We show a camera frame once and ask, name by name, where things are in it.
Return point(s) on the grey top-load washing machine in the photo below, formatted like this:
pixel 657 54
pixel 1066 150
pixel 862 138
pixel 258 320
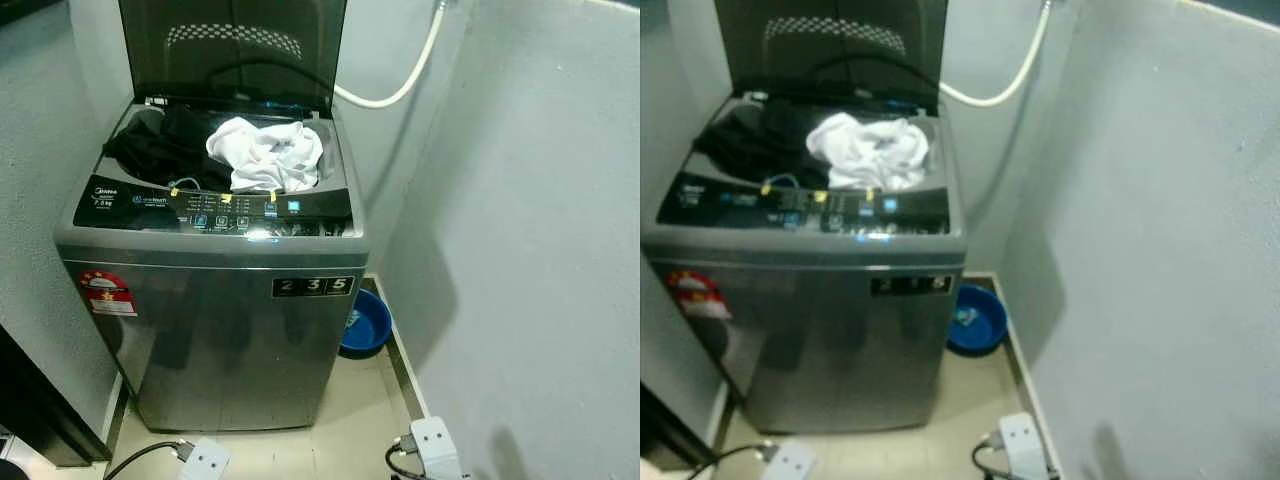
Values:
pixel 230 330
pixel 830 340

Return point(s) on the red round washer sticker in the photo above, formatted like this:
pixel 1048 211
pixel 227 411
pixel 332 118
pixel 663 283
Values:
pixel 103 289
pixel 697 291

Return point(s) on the black garment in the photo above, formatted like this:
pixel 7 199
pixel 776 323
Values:
pixel 755 150
pixel 165 150

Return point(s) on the dark furniture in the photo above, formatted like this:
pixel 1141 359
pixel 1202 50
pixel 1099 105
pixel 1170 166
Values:
pixel 668 430
pixel 40 410

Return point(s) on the white crumpled garment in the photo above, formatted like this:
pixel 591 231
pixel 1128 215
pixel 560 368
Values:
pixel 265 152
pixel 870 150

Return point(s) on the dark transparent washer lid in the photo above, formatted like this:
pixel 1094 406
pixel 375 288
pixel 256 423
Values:
pixel 235 65
pixel 830 65

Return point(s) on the black number label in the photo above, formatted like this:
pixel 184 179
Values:
pixel 313 286
pixel 912 285

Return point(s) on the blue plastic basin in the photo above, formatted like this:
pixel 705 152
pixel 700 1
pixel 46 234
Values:
pixel 368 322
pixel 978 318

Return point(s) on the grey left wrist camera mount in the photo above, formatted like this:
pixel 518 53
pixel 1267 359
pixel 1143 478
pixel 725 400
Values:
pixel 205 461
pixel 790 462

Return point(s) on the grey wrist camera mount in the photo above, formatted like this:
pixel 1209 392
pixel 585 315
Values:
pixel 437 448
pixel 790 462
pixel 205 461
pixel 1023 445

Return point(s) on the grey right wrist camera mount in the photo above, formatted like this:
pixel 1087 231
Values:
pixel 1023 445
pixel 437 448

